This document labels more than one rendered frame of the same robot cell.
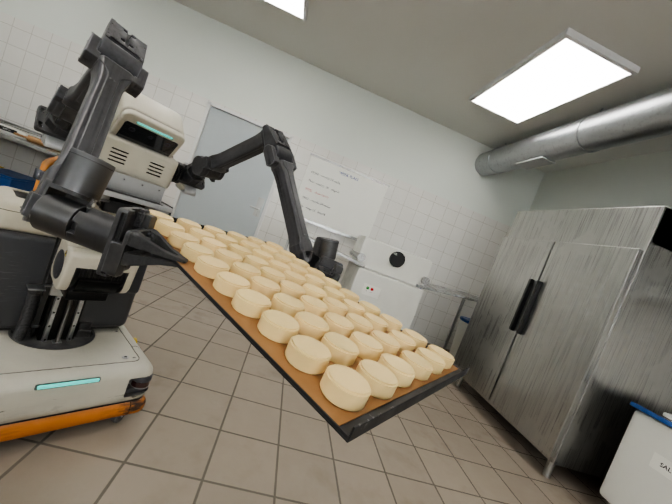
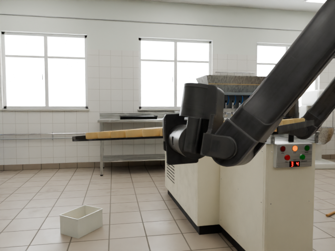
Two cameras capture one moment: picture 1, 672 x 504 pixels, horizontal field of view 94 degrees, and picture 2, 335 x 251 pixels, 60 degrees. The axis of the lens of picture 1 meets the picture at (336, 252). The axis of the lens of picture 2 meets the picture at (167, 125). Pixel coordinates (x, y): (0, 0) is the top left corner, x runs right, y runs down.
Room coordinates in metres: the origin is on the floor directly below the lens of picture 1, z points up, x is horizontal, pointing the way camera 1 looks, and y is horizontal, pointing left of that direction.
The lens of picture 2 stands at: (1.45, -0.04, 1.04)
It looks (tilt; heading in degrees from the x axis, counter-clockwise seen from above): 3 degrees down; 179
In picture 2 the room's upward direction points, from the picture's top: straight up
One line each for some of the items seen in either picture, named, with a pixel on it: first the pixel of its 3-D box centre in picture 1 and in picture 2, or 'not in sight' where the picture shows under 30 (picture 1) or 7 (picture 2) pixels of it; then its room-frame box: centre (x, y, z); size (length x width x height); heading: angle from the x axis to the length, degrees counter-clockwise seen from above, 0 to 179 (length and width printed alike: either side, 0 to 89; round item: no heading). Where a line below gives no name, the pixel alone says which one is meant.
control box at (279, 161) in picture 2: not in sight; (292, 155); (-0.24, 0.75, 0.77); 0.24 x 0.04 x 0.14; 101
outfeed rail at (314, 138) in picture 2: not in sight; (240, 127); (-1.23, 0.70, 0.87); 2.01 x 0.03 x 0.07; 11
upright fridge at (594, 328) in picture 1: (561, 328); not in sight; (2.88, -2.19, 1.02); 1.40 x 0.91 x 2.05; 9
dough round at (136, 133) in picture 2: (368, 309); (134, 133); (0.66, -0.11, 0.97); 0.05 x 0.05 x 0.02
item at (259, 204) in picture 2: not in sight; (259, 191); (-0.60, 0.68, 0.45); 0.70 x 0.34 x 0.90; 11
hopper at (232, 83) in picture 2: not in sight; (231, 85); (-1.09, 0.58, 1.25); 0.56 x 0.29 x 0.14; 101
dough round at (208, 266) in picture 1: (212, 267); not in sight; (0.48, 0.17, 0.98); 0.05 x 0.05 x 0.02
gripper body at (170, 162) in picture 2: (324, 274); (183, 139); (0.88, 0.01, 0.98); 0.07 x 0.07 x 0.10; 8
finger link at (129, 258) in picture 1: (157, 246); not in sight; (0.47, 0.26, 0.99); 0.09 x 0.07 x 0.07; 98
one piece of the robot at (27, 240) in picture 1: (72, 258); not in sight; (1.35, 1.07, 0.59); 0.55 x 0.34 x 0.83; 143
